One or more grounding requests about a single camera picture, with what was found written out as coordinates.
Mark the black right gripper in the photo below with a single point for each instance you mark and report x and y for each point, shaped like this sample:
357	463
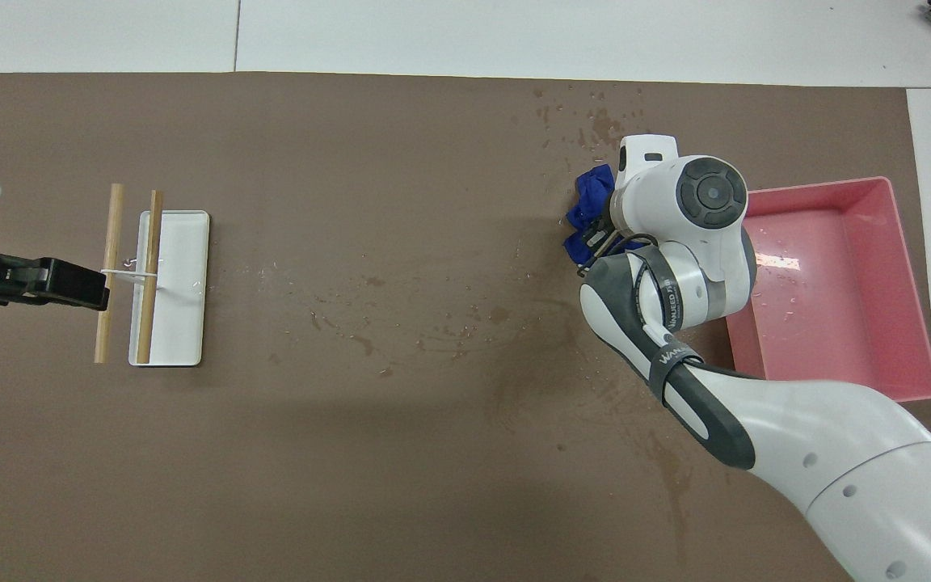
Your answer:
601	246

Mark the long light wooden rod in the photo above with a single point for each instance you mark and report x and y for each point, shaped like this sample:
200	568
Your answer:
114	226

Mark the white rack base tray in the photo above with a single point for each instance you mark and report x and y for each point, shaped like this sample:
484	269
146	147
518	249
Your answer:
183	323

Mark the blue cloth towel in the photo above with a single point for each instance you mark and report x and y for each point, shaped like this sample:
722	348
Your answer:
592	194

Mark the pink plastic bin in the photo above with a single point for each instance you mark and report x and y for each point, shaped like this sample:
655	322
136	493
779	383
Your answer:
837	307

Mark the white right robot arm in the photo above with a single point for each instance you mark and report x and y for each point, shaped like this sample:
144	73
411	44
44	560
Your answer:
797	436

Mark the short darker wooden rod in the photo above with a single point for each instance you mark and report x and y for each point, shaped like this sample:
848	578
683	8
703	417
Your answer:
152	234

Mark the brown table mat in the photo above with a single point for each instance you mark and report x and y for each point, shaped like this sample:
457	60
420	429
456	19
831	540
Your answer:
352	453

